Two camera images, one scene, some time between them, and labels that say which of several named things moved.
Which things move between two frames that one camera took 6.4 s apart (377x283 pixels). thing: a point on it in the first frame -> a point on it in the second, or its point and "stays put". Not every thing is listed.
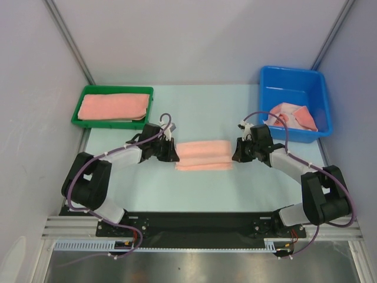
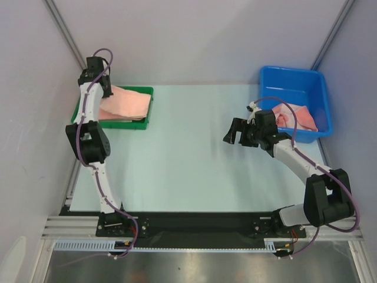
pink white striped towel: (294, 116) stays put
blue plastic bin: (275, 88) stays put
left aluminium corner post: (66, 34) stays put
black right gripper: (245, 150) -> (244, 133)
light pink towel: (204, 155) -> (127, 102)
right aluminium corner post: (337, 26) stays put
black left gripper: (171, 155) -> (108, 93)
